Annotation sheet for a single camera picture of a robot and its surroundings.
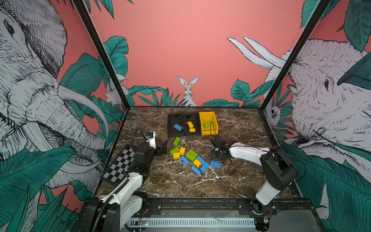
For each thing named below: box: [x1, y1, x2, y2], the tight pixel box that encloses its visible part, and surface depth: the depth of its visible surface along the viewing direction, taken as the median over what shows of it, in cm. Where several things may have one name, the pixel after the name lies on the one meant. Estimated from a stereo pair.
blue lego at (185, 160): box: [180, 155, 190, 166], surface depth 91 cm
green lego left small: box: [169, 146, 180, 156], surface depth 95 cm
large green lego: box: [185, 149, 199, 162], surface depth 94 cm
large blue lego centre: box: [195, 155, 211, 173], surface depth 90 cm
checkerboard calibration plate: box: [99, 144, 138, 187], surface depth 85 cm
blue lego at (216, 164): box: [210, 160, 222, 169], surface depth 90 cm
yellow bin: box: [199, 111, 219, 136], surface depth 109 cm
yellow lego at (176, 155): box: [172, 152, 181, 160], surface depth 92 cm
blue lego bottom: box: [190, 165, 202, 176], surface depth 87 cm
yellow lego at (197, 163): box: [193, 159, 201, 169], surface depth 89 cm
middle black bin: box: [184, 113, 202, 136], surface depth 106 cm
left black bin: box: [167, 114, 186, 137], surface depth 109 cm
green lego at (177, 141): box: [172, 136, 181, 146], surface depth 103 cm
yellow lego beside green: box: [179, 146, 186, 156], surface depth 95 cm
